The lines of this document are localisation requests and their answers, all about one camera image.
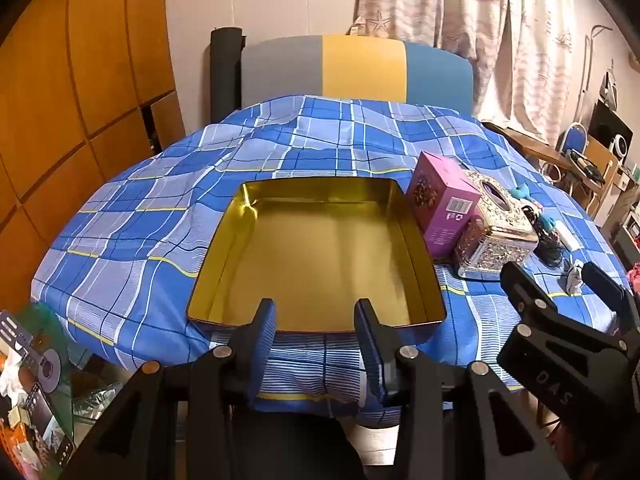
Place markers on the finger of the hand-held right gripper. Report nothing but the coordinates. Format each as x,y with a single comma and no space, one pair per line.
612,292
522,290

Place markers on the grey yellow blue headboard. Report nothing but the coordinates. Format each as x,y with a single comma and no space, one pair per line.
360,65

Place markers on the grey hooked pole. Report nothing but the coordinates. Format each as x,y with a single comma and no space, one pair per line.
589,50

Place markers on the blue folding chair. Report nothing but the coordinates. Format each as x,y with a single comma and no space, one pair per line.
575,137

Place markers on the orange packet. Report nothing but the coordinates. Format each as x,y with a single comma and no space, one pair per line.
12,452

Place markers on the pink cloth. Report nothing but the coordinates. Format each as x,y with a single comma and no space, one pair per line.
635,280

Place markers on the teal scrunchie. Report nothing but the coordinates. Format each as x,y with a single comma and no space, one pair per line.
522,193

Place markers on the white crumpled paper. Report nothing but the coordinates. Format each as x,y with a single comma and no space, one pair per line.
12,380

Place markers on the gold tin tray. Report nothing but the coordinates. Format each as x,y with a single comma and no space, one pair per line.
320,260

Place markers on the tissue packet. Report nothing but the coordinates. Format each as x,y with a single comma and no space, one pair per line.
566,236

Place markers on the white fluffy scrunchie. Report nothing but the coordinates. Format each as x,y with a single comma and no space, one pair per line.
575,277

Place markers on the patterned beige curtain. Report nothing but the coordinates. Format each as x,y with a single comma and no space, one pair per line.
475,20

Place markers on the wooden desk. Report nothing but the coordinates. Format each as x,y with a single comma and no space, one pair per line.
520,137

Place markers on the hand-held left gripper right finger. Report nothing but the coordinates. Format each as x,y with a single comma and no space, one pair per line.
371,350

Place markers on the wooden wardrobe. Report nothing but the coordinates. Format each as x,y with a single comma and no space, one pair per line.
75,85

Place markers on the embossed silver metal tray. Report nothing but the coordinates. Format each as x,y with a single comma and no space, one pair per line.
500,240

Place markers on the black rolled mat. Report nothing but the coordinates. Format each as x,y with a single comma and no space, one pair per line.
225,75

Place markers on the light wooden board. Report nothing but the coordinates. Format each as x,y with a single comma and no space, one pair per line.
600,160

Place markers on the blue plaid blanket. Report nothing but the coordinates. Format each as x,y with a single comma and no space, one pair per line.
150,240

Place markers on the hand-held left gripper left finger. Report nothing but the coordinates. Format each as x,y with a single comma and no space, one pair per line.
264,342

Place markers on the black monitor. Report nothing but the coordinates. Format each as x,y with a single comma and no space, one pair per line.
607,120

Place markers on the pink cardboard box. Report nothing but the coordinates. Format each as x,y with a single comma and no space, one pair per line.
440,210

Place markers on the white round fan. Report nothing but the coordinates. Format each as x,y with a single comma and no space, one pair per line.
622,146

